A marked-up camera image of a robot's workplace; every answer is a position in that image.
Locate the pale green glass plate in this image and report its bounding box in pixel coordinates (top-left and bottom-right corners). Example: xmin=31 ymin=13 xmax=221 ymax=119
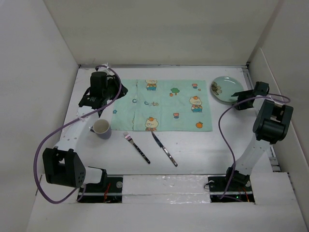
xmin=211 ymin=76 xmax=244 ymax=103

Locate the silver knife dark handle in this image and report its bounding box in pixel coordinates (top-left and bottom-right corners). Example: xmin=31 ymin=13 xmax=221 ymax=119
xmin=151 ymin=131 xmax=178 ymax=167

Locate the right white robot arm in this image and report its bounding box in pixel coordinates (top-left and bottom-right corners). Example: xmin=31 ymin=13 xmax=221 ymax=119
xmin=223 ymin=82 xmax=294 ymax=190

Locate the green cartoon print cloth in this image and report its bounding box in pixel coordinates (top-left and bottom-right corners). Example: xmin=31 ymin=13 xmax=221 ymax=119
xmin=111 ymin=79 xmax=212 ymax=132

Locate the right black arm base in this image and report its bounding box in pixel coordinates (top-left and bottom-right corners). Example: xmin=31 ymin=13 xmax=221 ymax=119
xmin=204 ymin=167 xmax=255 ymax=203

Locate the purple mug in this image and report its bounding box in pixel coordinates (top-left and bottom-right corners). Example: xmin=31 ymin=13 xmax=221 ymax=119
xmin=90 ymin=119 xmax=112 ymax=140

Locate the purple cable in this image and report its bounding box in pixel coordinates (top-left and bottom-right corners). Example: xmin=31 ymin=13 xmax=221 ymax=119
xmin=218 ymin=93 xmax=292 ymax=200
xmin=33 ymin=65 xmax=122 ymax=205

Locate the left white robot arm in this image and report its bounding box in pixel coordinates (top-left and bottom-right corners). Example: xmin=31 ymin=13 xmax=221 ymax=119
xmin=42 ymin=72 xmax=127 ymax=192

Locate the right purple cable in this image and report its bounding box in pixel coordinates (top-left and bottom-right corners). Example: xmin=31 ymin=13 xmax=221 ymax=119
xmin=218 ymin=93 xmax=292 ymax=200

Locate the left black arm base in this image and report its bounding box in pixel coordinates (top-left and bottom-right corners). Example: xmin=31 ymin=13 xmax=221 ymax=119
xmin=77 ymin=170 xmax=123 ymax=203

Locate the silver fork dark handle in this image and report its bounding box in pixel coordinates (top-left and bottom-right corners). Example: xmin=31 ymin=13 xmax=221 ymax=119
xmin=124 ymin=131 xmax=151 ymax=164

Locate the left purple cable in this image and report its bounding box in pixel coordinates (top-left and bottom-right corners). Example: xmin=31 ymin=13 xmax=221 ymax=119
xmin=33 ymin=65 xmax=122 ymax=205

